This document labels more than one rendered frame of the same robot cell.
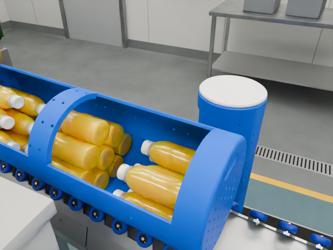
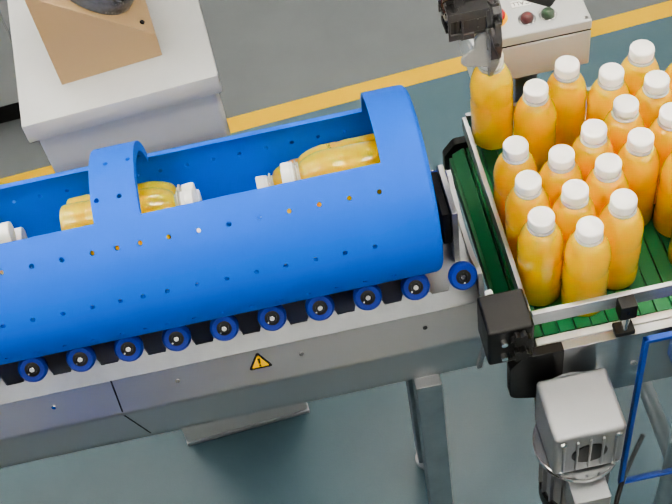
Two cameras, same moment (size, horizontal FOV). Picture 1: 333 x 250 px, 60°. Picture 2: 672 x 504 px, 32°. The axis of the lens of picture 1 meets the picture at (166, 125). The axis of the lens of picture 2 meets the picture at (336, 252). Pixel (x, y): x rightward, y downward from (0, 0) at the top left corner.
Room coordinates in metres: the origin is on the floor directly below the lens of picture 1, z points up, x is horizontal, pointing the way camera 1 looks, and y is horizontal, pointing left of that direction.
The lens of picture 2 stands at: (1.75, -0.05, 2.45)
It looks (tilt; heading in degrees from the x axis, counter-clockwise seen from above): 54 degrees down; 150
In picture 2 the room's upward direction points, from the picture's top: 12 degrees counter-clockwise
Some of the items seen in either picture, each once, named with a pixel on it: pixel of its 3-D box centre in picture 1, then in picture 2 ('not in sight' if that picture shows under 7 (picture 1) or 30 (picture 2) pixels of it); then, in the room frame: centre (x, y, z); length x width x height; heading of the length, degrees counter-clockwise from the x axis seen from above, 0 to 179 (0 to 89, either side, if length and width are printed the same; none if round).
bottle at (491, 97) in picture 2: not in sight; (491, 100); (0.80, 0.84, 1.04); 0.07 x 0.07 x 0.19
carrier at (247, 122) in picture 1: (221, 168); not in sight; (1.08, -0.28, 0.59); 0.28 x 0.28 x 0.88
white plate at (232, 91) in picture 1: (232, 90); not in sight; (1.08, -0.28, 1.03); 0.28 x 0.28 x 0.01
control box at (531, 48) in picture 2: not in sight; (523, 33); (0.73, 0.98, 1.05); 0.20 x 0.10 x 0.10; 61
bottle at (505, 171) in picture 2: not in sight; (515, 187); (0.92, 0.77, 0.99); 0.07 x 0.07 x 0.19
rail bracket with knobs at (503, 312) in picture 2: not in sight; (505, 326); (1.08, 0.59, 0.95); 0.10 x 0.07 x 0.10; 151
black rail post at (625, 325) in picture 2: not in sight; (625, 315); (1.18, 0.74, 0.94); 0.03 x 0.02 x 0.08; 61
